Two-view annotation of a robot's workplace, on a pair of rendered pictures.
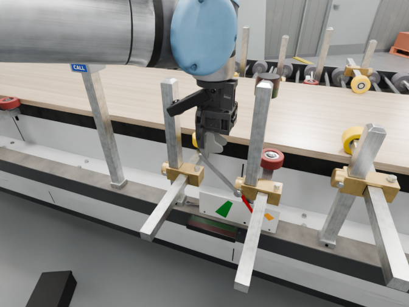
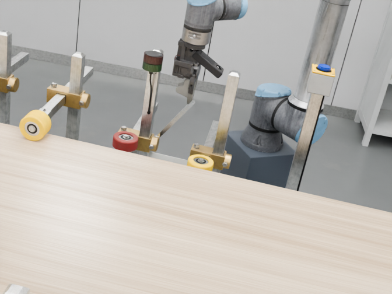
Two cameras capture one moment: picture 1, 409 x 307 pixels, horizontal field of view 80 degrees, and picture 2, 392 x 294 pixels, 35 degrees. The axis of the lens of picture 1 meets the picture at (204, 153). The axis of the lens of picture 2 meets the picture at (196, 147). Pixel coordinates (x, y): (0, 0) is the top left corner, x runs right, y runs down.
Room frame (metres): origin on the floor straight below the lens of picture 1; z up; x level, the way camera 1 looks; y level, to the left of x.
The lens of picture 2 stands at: (2.37, -0.44, 1.80)
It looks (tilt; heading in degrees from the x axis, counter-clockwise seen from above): 27 degrees down; 165
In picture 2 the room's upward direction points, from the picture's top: 10 degrees clockwise
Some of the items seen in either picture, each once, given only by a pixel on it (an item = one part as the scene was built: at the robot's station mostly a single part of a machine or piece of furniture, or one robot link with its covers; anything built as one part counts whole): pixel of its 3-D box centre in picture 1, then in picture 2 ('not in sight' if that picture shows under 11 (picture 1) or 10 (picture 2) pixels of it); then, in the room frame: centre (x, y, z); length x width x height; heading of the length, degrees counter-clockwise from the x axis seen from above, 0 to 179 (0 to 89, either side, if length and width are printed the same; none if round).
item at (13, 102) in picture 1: (13, 109); not in sight; (1.11, 0.94, 0.85); 0.08 x 0.08 x 0.11
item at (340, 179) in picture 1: (362, 183); (68, 97); (0.46, -0.40, 0.94); 0.13 x 0.06 x 0.05; 70
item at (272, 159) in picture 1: (268, 167); (123, 151); (0.65, -0.22, 0.85); 0.08 x 0.08 x 0.11
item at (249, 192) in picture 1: (257, 188); (137, 140); (0.55, -0.16, 0.84); 0.13 x 0.06 x 0.05; 70
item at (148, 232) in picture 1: (181, 182); (207, 150); (0.58, 0.07, 0.84); 0.43 x 0.03 x 0.04; 160
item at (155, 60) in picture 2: (267, 80); (153, 57); (0.60, -0.16, 1.16); 0.06 x 0.06 x 0.02
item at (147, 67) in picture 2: (266, 90); (152, 65); (0.60, -0.16, 1.13); 0.06 x 0.06 x 0.02
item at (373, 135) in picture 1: (342, 203); (73, 120); (0.47, -0.38, 0.86); 0.03 x 0.03 x 0.48; 70
